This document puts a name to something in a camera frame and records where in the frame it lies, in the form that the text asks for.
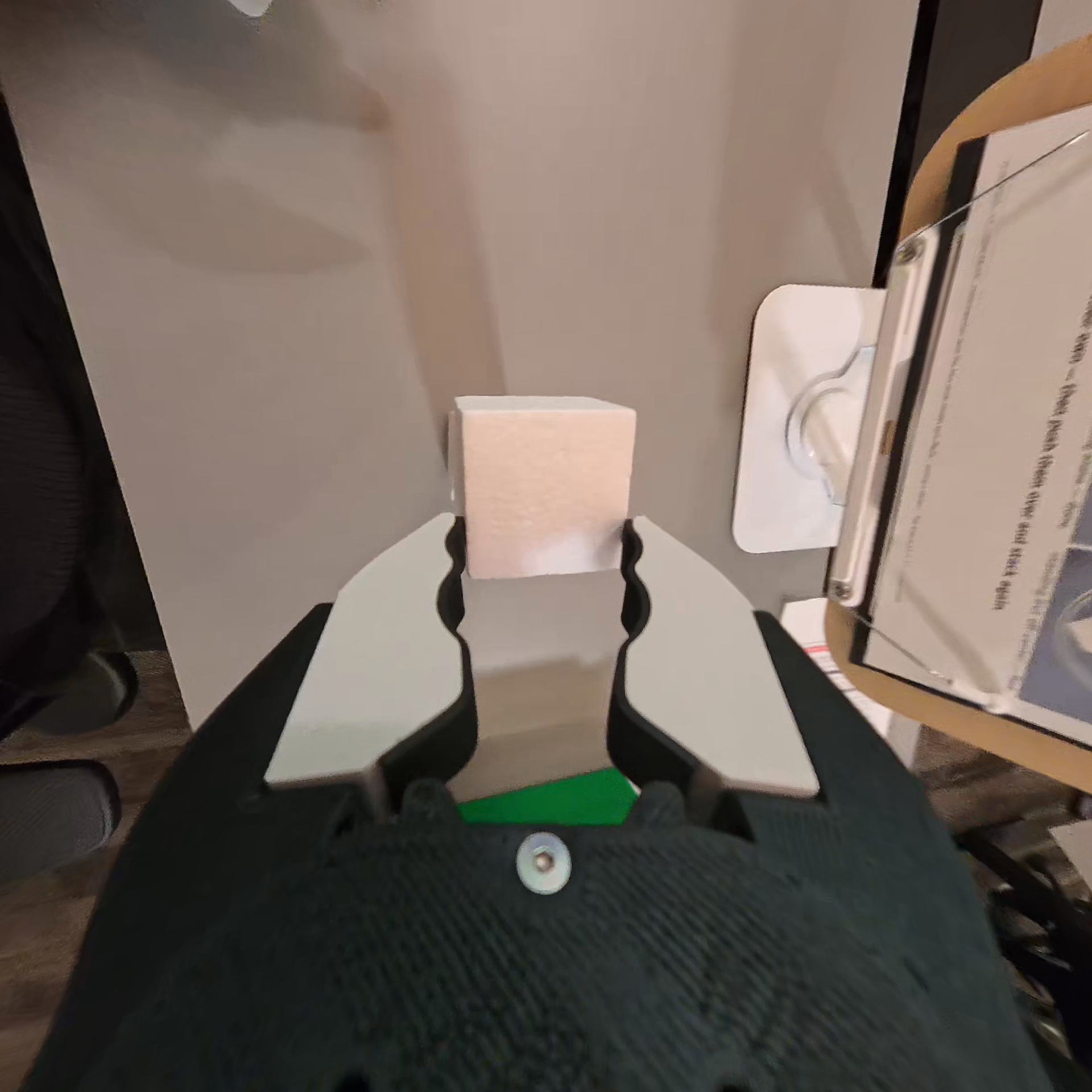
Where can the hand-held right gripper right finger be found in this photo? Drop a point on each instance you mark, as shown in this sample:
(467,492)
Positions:
(717,682)

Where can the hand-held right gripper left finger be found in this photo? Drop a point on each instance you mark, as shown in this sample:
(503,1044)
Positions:
(367,682)

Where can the white foam cube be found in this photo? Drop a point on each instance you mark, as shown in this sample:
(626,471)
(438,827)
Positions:
(546,486)

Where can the grey desk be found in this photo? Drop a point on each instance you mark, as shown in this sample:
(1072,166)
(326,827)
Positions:
(256,341)

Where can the green plastic bin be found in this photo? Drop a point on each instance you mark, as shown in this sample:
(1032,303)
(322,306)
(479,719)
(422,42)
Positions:
(546,802)

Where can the wooden document stand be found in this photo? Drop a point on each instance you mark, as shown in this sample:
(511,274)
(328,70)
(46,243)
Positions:
(781,478)

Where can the printed instruction sheet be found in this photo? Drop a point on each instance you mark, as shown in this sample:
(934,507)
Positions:
(1024,384)

